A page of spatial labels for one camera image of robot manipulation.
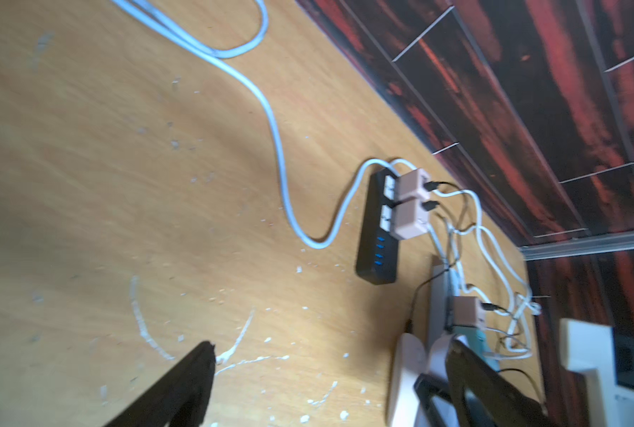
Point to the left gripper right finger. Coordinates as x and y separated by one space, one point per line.
475 395

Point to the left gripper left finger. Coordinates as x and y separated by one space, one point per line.
180 397

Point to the white mouse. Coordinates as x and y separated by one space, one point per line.
409 362

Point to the pink charger adapter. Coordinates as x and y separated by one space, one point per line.
412 186
410 220

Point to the pink adapter on white strip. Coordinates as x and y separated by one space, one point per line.
467 311

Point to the white power strip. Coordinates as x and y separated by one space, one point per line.
439 322

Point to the black power strip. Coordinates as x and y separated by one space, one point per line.
378 253

